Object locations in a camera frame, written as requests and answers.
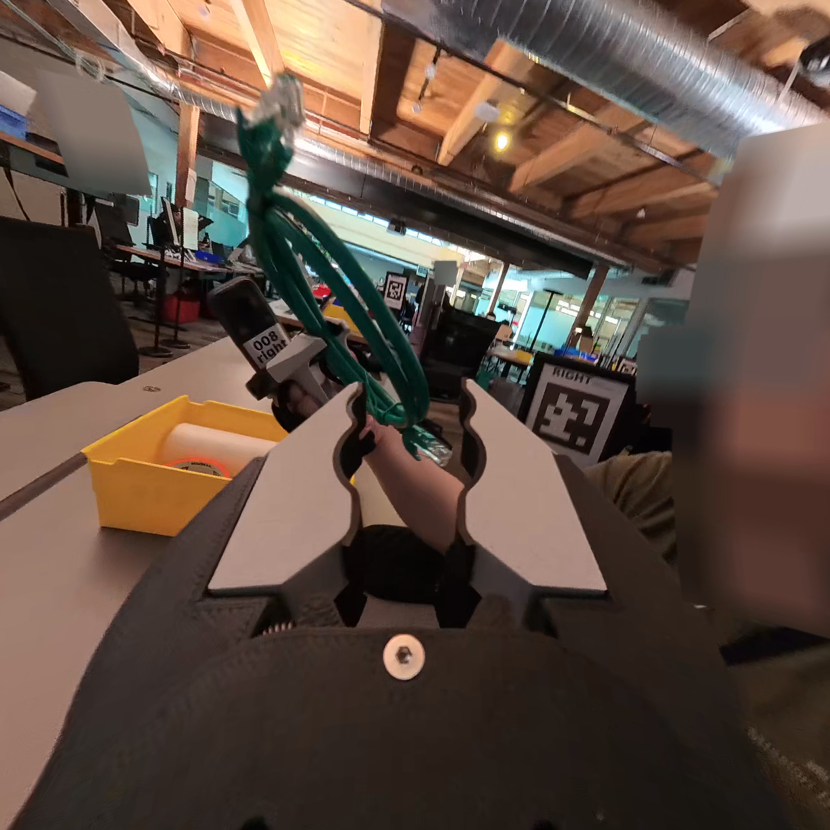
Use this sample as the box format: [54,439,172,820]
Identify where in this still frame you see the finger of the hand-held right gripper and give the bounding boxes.
[266,321,352,406]

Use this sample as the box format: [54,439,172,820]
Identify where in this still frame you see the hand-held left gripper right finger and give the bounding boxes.
[434,378,608,629]

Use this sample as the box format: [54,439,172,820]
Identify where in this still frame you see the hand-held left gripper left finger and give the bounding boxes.
[206,381,367,629]

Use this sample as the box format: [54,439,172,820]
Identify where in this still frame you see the orange tape roll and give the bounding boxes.
[162,456,233,481]

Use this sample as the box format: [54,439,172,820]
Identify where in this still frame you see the white bottle black cap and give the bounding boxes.
[159,421,281,469]

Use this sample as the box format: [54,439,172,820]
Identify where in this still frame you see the yellow plastic bin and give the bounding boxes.
[81,394,293,538]

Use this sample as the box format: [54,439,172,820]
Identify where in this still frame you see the green cable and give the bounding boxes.
[235,73,453,466]

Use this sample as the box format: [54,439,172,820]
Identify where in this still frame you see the person's right hand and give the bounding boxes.
[287,381,330,430]

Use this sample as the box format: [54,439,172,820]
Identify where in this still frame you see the red storage bin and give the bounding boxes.
[162,290,203,324]

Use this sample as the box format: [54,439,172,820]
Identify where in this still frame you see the black mesh office chair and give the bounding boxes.
[420,305,501,402]

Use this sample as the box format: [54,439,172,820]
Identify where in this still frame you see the black straight-back chair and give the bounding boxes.
[0,216,140,402]

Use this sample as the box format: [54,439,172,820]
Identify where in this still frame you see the wooden standing desk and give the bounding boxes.
[0,130,66,166]

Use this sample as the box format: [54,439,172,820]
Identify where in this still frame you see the long silver ceiling duct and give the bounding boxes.
[383,0,830,163]

